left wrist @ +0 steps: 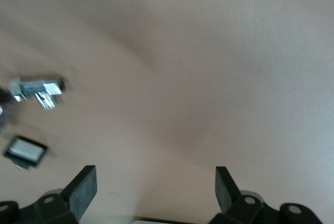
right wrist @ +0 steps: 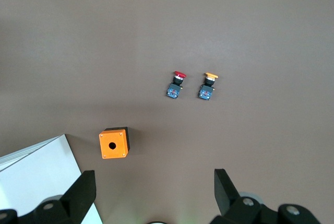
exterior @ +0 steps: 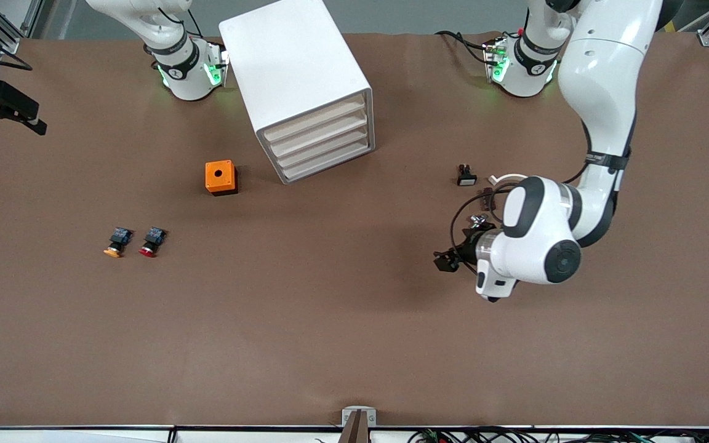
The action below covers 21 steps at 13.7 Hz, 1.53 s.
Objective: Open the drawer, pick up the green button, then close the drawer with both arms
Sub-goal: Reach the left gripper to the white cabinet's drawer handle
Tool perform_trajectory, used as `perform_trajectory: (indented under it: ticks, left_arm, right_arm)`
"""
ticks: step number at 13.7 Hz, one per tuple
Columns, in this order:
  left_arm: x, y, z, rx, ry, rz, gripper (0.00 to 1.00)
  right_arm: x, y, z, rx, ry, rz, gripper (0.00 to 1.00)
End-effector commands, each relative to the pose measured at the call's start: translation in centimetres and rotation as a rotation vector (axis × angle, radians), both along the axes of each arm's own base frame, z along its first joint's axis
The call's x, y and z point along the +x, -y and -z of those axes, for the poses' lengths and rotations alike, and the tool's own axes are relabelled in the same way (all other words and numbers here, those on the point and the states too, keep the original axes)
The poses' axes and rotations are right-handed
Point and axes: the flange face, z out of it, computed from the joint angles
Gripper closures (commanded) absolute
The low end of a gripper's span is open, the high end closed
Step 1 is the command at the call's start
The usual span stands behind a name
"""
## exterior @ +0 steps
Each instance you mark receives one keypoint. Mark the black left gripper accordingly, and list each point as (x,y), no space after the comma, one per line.
(469,248)

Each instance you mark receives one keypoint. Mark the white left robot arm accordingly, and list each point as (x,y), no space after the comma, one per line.
(600,74)

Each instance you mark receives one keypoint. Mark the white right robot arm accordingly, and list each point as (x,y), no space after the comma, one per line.
(185,80)

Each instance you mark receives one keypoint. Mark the yellow push button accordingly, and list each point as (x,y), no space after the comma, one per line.
(117,241)

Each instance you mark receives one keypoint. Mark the red push button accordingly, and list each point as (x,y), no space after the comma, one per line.
(152,241)

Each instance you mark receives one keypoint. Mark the silver metal connector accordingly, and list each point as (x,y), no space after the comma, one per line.
(477,220)

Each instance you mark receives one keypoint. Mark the small brown block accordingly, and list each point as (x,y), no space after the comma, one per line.
(487,198)

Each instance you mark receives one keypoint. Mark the brown table mat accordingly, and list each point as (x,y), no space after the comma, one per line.
(354,320)

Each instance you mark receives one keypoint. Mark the grey metal mounting plate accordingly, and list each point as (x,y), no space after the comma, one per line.
(348,413)

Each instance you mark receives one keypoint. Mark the orange box with hole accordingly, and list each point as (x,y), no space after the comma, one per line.
(219,177)

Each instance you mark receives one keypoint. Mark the black white small switch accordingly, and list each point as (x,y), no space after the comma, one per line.
(466,178)

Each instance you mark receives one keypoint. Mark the white curved bracket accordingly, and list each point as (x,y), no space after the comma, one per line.
(505,178)

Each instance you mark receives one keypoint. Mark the white table edge rail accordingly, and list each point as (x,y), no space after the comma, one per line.
(84,435)

